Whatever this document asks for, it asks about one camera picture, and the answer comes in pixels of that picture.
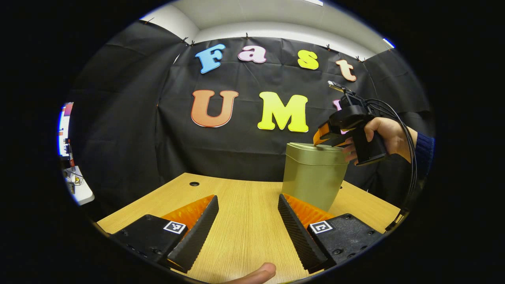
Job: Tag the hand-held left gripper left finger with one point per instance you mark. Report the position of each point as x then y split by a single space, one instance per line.
195 240

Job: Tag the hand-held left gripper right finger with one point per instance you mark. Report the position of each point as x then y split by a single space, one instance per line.
300 238

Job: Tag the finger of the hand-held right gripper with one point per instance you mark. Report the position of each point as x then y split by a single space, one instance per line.
322 133
337 141

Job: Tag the green desktop garbage bin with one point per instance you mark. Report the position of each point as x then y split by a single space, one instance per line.
311 177

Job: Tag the wooden desktop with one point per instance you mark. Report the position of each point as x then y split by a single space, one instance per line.
244 213

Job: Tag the ceiling light panel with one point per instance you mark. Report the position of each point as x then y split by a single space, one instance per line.
313 2
388 43

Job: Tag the white side table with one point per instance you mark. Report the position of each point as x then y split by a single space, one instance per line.
85 195

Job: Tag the black backdrop cloth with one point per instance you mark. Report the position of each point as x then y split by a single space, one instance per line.
130 126

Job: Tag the computer monitor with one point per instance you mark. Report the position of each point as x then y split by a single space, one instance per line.
63 130

